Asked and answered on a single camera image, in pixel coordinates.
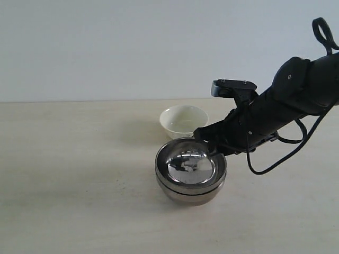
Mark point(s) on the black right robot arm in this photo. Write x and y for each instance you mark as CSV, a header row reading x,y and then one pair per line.
x,y
301,87

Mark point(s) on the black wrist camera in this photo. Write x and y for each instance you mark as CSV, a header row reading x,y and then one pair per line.
x,y
242,91

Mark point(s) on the smooth stainless steel bowl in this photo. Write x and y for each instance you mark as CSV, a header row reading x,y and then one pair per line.
x,y
186,166

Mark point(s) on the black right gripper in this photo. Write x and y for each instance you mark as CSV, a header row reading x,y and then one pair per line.
x,y
246,127

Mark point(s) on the dimpled stainless steel bowl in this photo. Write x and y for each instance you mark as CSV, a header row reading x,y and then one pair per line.
x,y
189,198

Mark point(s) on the cream ceramic floral bowl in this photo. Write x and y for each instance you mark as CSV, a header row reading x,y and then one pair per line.
x,y
180,121

